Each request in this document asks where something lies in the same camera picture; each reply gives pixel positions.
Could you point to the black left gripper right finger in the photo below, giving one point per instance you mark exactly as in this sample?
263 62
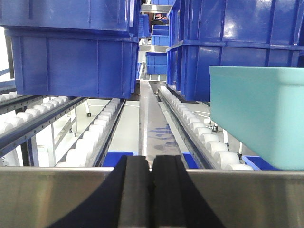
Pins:
176 202

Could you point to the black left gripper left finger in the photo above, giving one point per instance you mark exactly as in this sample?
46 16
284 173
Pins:
121 201

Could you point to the light teal plastic bin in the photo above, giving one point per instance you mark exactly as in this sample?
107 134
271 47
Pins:
262 107

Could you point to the blue bin below shelf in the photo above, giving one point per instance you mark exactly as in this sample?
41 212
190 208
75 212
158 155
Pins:
112 158

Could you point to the white roller track middle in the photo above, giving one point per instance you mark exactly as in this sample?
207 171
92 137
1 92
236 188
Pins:
91 147

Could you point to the white roller track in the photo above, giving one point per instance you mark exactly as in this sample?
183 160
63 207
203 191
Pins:
24 125
91 147
205 147

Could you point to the white roller track right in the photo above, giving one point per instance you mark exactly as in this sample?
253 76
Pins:
205 147

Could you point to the white roller track left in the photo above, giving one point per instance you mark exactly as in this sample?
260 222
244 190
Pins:
24 125

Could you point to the distant blue bin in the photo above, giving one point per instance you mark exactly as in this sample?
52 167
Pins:
156 63

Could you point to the dark blue bin lower left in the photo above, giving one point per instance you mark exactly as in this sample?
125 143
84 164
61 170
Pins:
73 64

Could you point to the dark blue bin upper left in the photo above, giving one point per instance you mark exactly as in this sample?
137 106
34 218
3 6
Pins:
108 16

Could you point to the dark blue bin upper right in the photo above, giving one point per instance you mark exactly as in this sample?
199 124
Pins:
275 22

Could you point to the steel divider guide rail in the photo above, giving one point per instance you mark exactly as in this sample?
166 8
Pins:
158 133

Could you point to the steel shelf front rail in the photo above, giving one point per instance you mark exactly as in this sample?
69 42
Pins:
36 197

